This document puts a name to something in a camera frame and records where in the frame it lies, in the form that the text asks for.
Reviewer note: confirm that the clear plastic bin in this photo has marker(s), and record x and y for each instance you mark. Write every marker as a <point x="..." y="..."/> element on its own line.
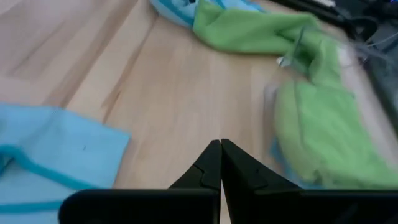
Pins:
<point x="351" y="62"/>

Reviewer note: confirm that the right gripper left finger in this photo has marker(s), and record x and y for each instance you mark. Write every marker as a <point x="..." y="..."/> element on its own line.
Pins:
<point x="208" y="174"/>

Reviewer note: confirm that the green microfiber towel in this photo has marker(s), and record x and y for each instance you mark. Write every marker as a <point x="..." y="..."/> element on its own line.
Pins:
<point x="326" y="133"/>
<point x="248" y="31"/>

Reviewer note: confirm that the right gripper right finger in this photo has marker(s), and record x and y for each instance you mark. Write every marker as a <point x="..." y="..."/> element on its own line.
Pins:
<point x="242" y="174"/>

